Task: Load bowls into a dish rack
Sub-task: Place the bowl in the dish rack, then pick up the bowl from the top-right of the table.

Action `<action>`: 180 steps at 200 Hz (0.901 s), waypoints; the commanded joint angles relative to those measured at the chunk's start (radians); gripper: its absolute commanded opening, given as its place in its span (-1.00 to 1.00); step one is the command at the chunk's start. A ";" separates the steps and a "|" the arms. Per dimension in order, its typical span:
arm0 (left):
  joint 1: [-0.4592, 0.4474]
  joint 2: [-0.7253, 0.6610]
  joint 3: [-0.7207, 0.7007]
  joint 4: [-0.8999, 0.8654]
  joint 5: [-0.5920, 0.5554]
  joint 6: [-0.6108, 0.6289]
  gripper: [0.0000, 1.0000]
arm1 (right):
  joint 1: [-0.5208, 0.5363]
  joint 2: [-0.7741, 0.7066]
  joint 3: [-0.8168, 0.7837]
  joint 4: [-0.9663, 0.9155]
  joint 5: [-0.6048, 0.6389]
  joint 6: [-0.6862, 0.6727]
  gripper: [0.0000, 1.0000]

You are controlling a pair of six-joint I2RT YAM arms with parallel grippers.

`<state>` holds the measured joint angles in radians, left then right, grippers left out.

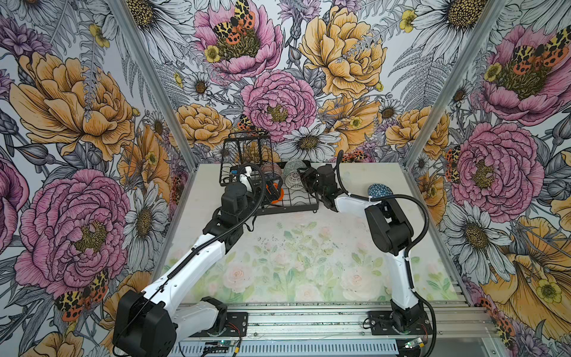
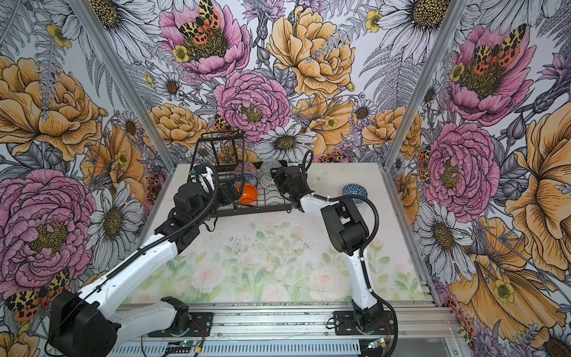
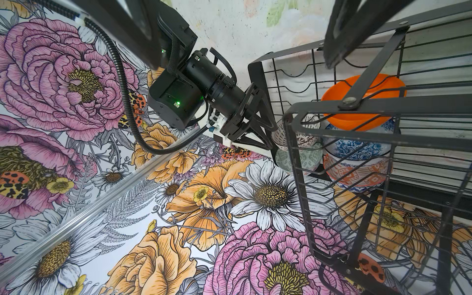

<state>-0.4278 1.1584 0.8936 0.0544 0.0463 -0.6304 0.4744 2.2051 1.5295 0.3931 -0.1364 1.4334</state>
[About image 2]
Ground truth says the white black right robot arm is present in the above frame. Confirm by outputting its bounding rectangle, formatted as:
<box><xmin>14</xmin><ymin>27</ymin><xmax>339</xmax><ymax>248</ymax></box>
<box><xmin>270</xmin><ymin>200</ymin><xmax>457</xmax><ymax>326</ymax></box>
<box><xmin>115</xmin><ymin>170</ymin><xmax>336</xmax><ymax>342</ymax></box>
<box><xmin>271</xmin><ymin>164</ymin><xmax>394</xmax><ymax>333</ymax></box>

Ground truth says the left aluminium corner post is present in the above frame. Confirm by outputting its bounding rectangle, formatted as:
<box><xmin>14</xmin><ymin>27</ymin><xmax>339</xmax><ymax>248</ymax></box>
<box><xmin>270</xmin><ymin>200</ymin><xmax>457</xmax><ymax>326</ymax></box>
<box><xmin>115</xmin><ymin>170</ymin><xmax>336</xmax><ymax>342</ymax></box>
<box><xmin>70</xmin><ymin>1</ymin><xmax>177</xmax><ymax>173</ymax></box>

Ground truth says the blue floral ceramic bowl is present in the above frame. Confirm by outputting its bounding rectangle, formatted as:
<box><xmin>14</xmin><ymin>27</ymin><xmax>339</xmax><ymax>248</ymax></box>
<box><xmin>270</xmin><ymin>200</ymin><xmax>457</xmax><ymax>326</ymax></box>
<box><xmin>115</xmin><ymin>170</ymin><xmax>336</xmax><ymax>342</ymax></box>
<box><xmin>244</xmin><ymin>173</ymin><xmax>258</xmax><ymax>187</ymax></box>

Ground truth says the dark blue patterned bowl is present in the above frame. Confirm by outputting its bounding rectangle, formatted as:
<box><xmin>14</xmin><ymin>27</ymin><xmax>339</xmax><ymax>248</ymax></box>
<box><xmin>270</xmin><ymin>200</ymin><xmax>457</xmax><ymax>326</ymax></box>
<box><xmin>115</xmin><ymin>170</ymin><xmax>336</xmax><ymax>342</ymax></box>
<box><xmin>342</xmin><ymin>183</ymin><xmax>368</xmax><ymax>205</ymax></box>

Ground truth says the green circuit board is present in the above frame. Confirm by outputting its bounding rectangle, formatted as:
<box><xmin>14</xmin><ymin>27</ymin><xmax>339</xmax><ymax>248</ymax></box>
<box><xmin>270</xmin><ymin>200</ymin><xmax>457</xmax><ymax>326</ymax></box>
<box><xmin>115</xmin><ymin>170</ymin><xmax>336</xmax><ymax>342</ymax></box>
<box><xmin>167</xmin><ymin>340</ymin><xmax>202</xmax><ymax>349</ymax></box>

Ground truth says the white brown lattice bowl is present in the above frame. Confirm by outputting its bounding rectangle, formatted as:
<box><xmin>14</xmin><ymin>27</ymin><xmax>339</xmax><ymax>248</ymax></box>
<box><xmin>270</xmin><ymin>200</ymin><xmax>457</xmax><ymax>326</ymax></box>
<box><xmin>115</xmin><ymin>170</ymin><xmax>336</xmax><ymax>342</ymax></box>
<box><xmin>259</xmin><ymin>171</ymin><xmax>277</xmax><ymax>190</ymax></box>

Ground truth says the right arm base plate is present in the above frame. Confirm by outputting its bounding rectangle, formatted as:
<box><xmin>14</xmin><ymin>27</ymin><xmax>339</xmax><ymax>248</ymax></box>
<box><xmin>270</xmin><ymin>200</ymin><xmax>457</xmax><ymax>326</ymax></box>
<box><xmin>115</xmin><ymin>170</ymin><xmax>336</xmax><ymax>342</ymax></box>
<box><xmin>332</xmin><ymin>310</ymin><xmax>397</xmax><ymax>336</ymax></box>

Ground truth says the red patterned ceramic bowl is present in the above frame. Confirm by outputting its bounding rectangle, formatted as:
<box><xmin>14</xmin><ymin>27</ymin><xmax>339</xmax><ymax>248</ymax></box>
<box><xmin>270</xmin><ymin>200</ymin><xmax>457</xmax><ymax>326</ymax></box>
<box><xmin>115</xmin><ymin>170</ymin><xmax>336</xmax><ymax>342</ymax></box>
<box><xmin>233</xmin><ymin>162</ymin><xmax>259</xmax><ymax>176</ymax></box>

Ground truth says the right aluminium corner post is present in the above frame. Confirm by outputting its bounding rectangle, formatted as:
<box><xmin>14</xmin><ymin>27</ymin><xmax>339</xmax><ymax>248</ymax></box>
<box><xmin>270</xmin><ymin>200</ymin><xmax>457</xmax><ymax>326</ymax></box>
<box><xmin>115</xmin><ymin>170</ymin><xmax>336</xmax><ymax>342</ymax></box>
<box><xmin>382</xmin><ymin>0</ymin><xmax>469</xmax><ymax>168</ymax></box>

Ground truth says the black wire dish rack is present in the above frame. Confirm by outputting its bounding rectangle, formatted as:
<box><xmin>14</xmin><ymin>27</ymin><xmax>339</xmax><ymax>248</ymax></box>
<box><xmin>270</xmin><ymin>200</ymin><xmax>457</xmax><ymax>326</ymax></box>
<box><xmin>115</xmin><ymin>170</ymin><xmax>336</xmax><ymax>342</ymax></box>
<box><xmin>191</xmin><ymin>131</ymin><xmax>291</xmax><ymax>217</ymax></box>

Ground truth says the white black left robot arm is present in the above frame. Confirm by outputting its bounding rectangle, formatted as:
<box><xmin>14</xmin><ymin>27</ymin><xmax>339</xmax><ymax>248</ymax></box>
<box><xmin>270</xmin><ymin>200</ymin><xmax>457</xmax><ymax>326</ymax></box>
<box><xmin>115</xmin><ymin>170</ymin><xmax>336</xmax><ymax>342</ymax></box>
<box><xmin>48</xmin><ymin>174</ymin><xmax>242</xmax><ymax>356</ymax></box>

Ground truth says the green patterned ceramic bowl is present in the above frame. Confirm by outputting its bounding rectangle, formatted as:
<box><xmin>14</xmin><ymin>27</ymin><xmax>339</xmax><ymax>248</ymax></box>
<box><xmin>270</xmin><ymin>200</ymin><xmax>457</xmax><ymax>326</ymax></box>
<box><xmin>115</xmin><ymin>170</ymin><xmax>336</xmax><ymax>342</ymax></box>
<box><xmin>260</xmin><ymin>160</ymin><xmax>282</xmax><ymax>174</ymax></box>

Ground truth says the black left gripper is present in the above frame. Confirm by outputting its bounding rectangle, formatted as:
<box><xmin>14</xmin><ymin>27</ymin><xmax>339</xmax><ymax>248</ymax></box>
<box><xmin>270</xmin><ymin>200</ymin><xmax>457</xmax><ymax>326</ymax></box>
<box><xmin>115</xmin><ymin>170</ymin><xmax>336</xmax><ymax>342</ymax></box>
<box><xmin>193</xmin><ymin>177</ymin><xmax>246</xmax><ymax>226</ymax></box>

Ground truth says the orange plastic bowl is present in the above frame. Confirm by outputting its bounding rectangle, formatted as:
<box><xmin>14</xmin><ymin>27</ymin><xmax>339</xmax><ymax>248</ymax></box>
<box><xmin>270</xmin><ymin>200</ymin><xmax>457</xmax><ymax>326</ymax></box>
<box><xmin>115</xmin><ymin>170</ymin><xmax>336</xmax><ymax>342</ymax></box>
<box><xmin>236</xmin><ymin>183</ymin><xmax>258</xmax><ymax>205</ymax></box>

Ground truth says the aluminium corner post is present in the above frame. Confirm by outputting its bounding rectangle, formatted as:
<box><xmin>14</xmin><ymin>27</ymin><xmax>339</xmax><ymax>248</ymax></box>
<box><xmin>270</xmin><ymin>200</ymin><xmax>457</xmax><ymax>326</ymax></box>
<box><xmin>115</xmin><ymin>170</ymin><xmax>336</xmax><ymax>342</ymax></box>
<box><xmin>382</xmin><ymin>0</ymin><xmax>469</xmax><ymax>168</ymax></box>
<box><xmin>70</xmin><ymin>1</ymin><xmax>177</xmax><ymax>173</ymax></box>

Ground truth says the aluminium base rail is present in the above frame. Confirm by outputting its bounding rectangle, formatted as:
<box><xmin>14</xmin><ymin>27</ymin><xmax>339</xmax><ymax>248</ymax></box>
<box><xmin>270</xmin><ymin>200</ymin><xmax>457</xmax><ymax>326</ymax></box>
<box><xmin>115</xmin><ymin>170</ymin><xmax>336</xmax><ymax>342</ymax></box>
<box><xmin>107</xmin><ymin>301</ymin><xmax>459</xmax><ymax>356</ymax></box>

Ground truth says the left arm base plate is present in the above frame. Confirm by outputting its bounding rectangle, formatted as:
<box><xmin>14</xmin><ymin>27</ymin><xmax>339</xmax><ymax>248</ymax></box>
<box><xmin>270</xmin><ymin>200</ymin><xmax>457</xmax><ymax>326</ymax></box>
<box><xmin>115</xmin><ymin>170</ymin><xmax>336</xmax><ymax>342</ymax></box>
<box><xmin>187</xmin><ymin>312</ymin><xmax>214</xmax><ymax>338</ymax></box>

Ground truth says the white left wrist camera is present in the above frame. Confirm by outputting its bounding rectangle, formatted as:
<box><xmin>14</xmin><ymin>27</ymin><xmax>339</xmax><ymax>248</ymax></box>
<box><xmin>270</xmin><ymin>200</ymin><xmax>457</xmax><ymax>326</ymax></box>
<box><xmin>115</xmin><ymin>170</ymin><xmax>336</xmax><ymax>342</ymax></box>
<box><xmin>197</xmin><ymin>167</ymin><xmax>216</xmax><ymax>193</ymax></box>

